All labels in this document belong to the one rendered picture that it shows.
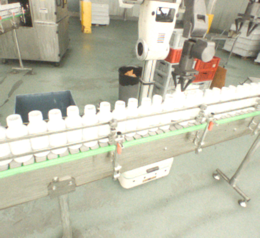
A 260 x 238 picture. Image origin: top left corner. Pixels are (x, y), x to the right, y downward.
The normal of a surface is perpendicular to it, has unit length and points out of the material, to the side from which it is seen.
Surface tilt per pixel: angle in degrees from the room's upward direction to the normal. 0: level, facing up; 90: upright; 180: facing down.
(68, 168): 90
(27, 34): 90
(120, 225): 0
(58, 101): 90
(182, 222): 0
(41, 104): 90
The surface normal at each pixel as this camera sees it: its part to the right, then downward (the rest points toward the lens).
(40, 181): 0.42, 0.51
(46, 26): 0.12, 0.53
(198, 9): 0.42, 0.07
